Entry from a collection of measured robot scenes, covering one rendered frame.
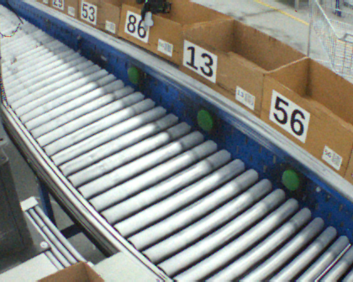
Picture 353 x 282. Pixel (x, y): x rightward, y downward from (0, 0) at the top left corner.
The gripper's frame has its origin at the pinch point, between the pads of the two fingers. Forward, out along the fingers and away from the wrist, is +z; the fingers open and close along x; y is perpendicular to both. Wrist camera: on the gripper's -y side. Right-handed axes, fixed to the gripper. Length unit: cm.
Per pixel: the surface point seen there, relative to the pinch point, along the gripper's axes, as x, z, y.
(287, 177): -4, 19, 80
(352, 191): -2, 12, 105
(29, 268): -82, 44, 59
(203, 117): -4.5, 18.8, 41.8
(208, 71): 0.3, 5.4, 35.4
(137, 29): 0.0, 2.5, -5.4
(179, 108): 1.7, 24.8, 24.9
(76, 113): -27.7, 32.4, 1.7
